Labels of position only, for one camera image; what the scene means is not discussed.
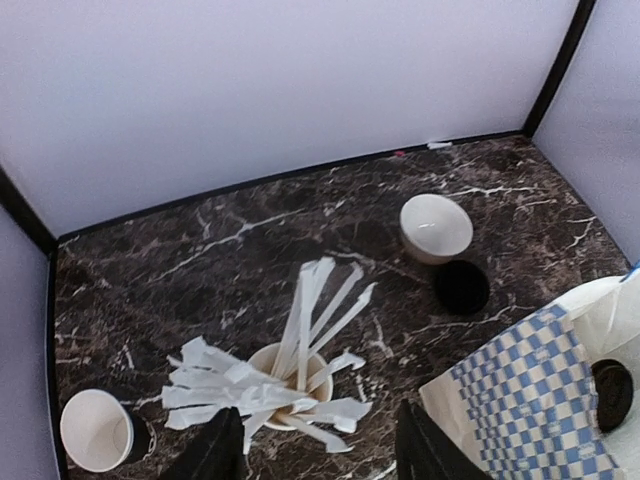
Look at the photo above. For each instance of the blue checkered paper bag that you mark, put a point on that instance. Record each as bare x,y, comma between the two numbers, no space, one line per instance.
524,405

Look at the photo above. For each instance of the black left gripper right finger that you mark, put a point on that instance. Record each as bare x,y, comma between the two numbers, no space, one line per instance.
424,451

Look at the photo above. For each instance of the bundle of wrapped straws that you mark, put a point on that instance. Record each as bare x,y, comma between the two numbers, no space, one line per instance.
284,386

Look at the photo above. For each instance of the stack of black lids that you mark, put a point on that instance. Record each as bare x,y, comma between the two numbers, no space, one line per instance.
461,287

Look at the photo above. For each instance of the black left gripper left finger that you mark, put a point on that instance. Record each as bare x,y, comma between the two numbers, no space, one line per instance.
216,453

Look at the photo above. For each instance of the white ceramic bowl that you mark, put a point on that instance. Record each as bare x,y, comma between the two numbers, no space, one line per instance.
434,229

